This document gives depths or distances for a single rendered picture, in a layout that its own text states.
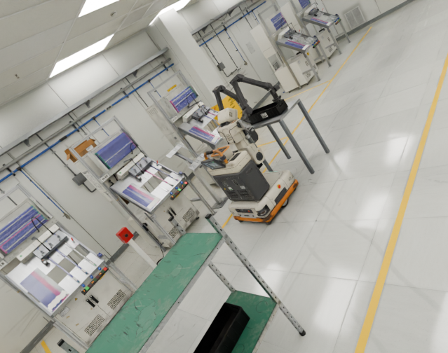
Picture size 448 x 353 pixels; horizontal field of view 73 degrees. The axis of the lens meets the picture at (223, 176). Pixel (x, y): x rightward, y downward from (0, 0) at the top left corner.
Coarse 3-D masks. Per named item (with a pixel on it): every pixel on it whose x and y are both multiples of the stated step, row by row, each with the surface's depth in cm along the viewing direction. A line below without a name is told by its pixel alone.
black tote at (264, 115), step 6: (282, 102) 351; (264, 108) 382; (270, 108) 376; (276, 108) 346; (282, 108) 351; (252, 114) 400; (258, 114) 372; (264, 114) 365; (270, 114) 359; (276, 114) 353; (252, 120) 386; (258, 120) 380
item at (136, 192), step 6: (132, 186) 402; (138, 186) 402; (126, 192) 396; (132, 192) 396; (138, 192) 396; (144, 192) 396; (132, 198) 390; (138, 198) 390; (144, 198) 390; (150, 198) 390; (156, 198) 390; (144, 204) 384; (150, 204) 384
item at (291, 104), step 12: (288, 108) 353; (300, 108) 363; (264, 120) 370; (276, 120) 343; (312, 120) 369; (288, 132) 345; (324, 144) 379; (288, 156) 436; (300, 156) 358; (312, 168) 363
